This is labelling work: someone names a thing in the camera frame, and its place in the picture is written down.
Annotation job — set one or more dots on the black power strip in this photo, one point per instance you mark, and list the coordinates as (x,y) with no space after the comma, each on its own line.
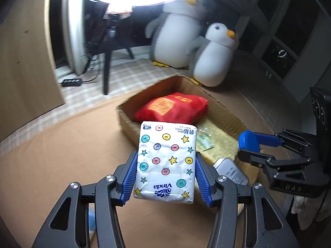
(71,82)

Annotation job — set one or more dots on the large penguin plush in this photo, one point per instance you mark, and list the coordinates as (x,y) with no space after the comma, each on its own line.
(175,33)

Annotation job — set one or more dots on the white tube with teal caps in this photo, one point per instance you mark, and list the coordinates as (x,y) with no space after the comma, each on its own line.
(91,221)

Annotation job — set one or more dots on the small penguin plush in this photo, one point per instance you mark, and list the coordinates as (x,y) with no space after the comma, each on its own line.
(214,56)

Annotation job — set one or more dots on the yellow packet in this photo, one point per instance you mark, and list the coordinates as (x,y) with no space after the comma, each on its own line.
(219,144)

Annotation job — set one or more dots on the star-printed white tissue pack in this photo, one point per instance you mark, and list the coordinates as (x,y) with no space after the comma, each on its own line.
(165,162)

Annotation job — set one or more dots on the black tripod stand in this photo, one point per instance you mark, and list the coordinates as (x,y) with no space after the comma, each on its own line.
(107,56)

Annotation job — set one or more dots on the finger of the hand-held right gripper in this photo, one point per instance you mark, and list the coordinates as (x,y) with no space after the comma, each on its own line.
(284,166)
(269,139)

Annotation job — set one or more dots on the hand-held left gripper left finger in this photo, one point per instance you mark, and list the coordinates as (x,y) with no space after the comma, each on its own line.
(128,183)

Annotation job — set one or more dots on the white tin box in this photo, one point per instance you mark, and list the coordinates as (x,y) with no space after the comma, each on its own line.
(231,171)

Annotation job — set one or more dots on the red snack packet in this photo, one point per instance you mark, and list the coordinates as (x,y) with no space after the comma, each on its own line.
(175,107)

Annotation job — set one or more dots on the dark glass cabinet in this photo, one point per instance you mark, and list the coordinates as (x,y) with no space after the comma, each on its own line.
(284,31)

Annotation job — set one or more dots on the cardboard box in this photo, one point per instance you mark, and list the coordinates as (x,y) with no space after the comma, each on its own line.
(129,118)

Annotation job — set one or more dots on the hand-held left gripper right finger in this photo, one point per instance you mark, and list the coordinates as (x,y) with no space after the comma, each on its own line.
(203,183)

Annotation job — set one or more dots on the wooden panel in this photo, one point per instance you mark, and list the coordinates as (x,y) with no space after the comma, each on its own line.
(23,69)

